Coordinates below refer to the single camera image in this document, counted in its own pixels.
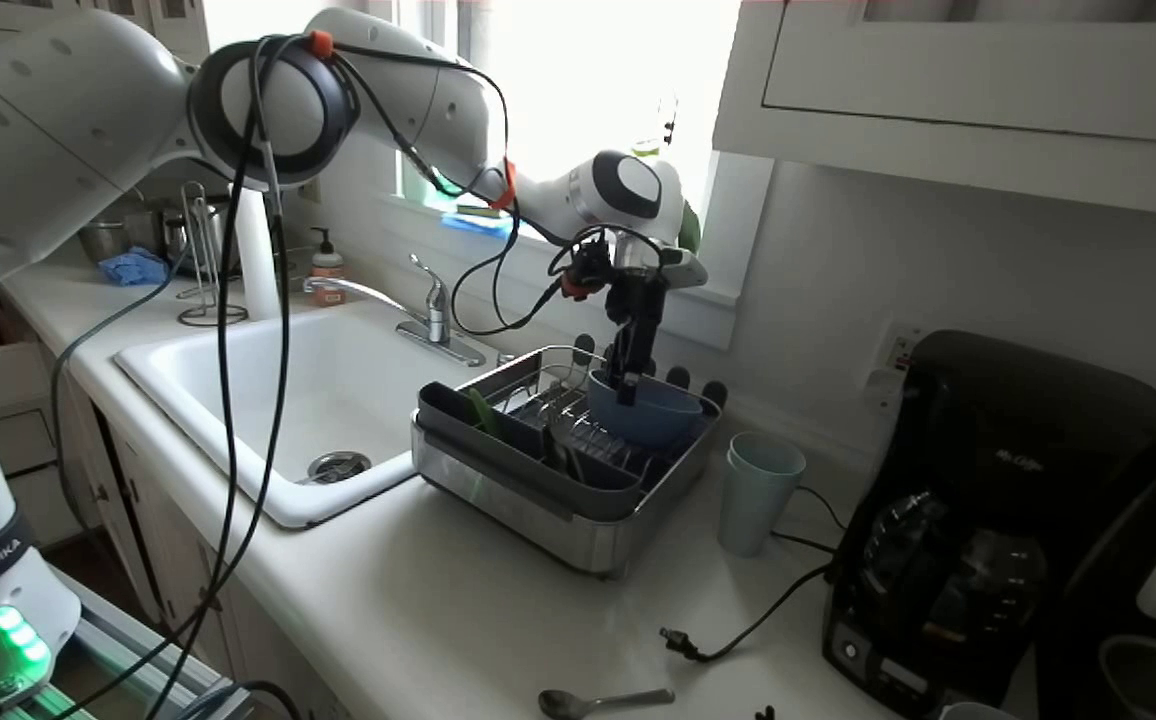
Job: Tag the blue plate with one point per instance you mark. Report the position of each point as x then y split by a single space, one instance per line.
658 417

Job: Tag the metal kettle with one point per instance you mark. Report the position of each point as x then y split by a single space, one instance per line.
199 241

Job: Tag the pale mint cup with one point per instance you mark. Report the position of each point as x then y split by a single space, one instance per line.
756 486

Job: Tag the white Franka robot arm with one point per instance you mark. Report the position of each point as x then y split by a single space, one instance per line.
56 133

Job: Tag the white framed window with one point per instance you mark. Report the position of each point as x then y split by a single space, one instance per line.
601 81

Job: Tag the black countertop appliance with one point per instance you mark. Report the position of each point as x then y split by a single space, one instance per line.
1137 627

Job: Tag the white wall outlet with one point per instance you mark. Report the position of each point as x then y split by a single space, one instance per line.
892 358

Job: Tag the white paper towel roll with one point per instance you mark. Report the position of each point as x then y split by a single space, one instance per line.
252 263

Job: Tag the small clear soap dispenser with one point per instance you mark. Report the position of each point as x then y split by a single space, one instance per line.
327 272

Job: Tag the steel dish drying rack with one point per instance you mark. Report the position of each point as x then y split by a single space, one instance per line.
538 492

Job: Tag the white base cabinet drawers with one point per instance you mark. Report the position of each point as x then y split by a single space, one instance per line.
17 387

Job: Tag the chrome sink faucet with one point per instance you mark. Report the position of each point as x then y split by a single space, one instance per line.
435 315

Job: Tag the metal spoon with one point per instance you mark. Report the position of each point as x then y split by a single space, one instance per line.
598 702

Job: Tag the black coffee maker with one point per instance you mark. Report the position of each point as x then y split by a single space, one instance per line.
1000 522

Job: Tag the crumpled blue rag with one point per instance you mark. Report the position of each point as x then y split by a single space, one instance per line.
135 266

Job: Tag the metal robot stand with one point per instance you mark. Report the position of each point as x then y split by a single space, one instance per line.
118 641

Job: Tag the potted green plant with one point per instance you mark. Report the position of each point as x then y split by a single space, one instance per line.
688 224

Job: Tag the white wall cabinet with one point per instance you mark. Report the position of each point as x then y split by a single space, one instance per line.
979 94

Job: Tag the white kitchen sink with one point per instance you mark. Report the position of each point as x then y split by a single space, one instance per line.
283 403

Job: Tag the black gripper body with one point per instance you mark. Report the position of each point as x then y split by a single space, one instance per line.
638 322

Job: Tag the blue cloth on sill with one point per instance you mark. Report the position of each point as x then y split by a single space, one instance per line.
476 224

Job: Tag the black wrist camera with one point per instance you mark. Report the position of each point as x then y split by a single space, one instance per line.
670 266

